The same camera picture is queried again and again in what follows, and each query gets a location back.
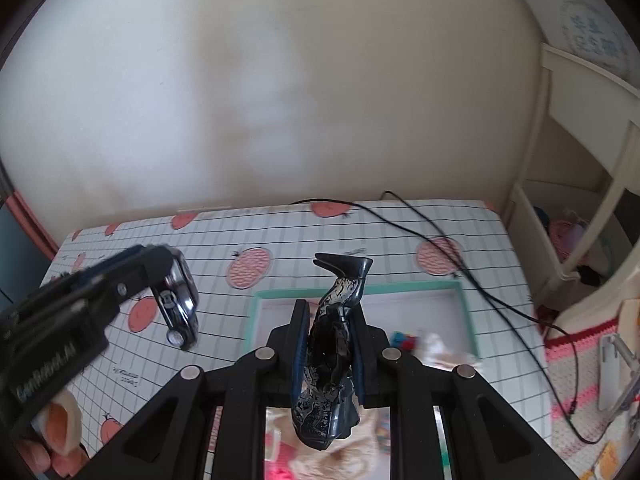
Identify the colourful plastic link toy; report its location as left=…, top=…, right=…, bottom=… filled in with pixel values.
left=390, top=332, right=419, bottom=352

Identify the pink hair roller clip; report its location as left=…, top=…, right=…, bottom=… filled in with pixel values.
left=264, top=434, right=297, bottom=480

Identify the left hand with taped fingers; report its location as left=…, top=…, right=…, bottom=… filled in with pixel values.
left=15, top=389, right=89, bottom=479

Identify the teal rimmed white tray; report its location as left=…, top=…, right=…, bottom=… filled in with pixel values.
left=241, top=281, right=482, bottom=370

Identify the strawberry grid tablecloth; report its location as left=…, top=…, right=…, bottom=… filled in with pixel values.
left=47, top=200, right=551, bottom=454

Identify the crochet striped blanket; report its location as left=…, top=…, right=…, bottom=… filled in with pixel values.
left=544, top=318, right=639, bottom=479

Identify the white lattice furniture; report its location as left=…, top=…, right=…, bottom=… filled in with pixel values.
left=554, top=243, right=640, bottom=334

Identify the grey phone stand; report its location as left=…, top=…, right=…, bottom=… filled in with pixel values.
left=598, top=333, right=639, bottom=422

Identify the cream wooden chair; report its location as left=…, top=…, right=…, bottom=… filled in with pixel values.
left=503, top=44, right=639, bottom=310

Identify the teal printed box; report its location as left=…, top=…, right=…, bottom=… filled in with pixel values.
left=525, top=0, right=639, bottom=87

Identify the black cable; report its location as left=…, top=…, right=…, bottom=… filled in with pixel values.
left=290, top=188, right=609, bottom=444

